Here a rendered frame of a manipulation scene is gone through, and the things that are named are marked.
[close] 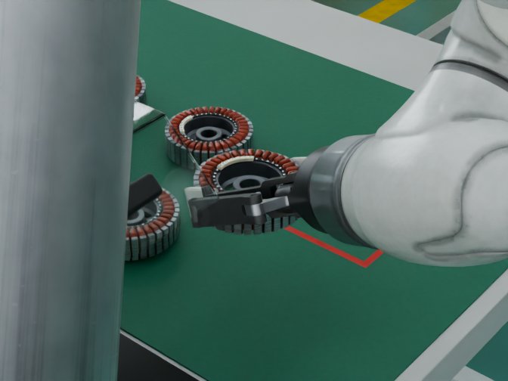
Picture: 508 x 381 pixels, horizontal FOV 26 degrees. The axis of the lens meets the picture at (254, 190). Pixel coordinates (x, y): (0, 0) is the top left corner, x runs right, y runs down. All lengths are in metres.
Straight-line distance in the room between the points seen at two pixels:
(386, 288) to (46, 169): 0.97
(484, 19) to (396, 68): 0.84
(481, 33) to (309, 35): 0.92
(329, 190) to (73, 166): 0.61
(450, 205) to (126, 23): 0.48
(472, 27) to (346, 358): 0.43
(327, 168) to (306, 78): 0.73
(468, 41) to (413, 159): 0.11
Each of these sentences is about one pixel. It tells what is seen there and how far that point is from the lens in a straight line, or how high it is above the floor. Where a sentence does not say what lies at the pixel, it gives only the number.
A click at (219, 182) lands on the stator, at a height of 0.89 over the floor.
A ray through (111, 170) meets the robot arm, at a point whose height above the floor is 1.36.
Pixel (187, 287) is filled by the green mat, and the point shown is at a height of 0.75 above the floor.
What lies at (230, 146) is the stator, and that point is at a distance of 1.35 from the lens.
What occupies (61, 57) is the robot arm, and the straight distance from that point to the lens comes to 0.24.
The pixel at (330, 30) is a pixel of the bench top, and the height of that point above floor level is 0.75.
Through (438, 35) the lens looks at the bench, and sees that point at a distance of 2.98.
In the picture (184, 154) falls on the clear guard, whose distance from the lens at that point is 0.86.
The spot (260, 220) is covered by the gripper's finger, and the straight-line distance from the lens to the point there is 0.92.
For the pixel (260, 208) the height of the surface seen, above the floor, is 0.97.
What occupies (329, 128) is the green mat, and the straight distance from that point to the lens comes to 1.45.
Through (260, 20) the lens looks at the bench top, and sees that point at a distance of 1.74.
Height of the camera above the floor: 1.50
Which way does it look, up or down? 34 degrees down
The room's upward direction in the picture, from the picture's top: straight up
